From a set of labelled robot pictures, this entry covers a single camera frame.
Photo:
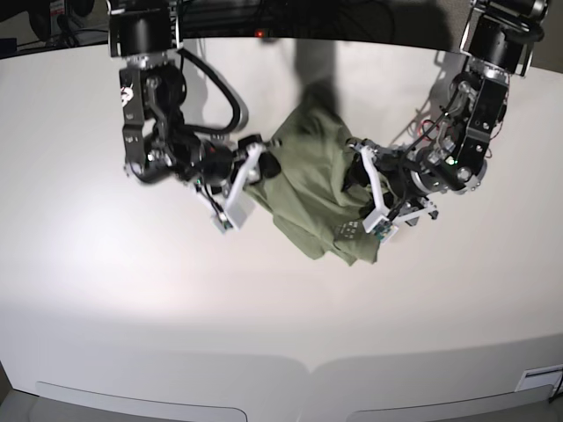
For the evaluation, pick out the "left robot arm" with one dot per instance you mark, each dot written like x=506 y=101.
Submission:
x=449 y=156

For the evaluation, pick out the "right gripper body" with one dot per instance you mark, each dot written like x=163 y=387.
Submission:
x=219 y=163

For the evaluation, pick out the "black power strip red light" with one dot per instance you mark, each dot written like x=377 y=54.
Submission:
x=225 y=32

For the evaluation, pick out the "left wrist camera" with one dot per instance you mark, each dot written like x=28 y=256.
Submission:
x=379 y=226

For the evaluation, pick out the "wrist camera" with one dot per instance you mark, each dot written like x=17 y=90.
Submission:
x=379 y=226
x=233 y=217

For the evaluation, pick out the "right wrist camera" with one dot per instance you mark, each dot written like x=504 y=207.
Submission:
x=233 y=217

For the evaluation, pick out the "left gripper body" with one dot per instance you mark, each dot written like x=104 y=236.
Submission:
x=400 y=176

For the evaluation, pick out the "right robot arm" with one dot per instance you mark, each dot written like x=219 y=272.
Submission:
x=158 y=142

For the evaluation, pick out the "green T-shirt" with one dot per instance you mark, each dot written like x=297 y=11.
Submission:
x=307 y=200

